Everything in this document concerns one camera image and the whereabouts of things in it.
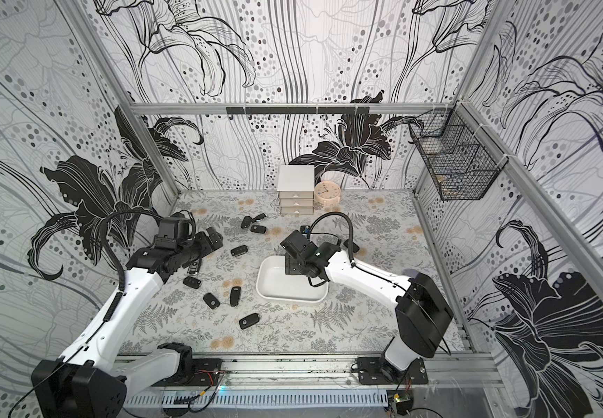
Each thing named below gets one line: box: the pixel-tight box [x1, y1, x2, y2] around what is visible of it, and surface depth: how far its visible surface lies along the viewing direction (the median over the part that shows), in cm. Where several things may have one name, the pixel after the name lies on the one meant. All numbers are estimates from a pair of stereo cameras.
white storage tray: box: [256, 255, 330, 304], surface depth 90 cm
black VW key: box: [250, 224, 268, 235], surface depth 107 cm
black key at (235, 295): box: [230, 285, 242, 307], surface depth 89 cm
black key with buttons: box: [230, 244, 249, 257], surface depth 100 cm
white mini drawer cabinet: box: [277, 164, 315, 216], surface depth 110 cm
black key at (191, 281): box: [182, 276, 202, 290], surface depth 92 cm
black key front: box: [238, 312, 261, 331], surface depth 84 cm
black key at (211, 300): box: [202, 292, 221, 310], surface depth 88 cm
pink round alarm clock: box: [314, 180, 341, 206], surface depth 117 cm
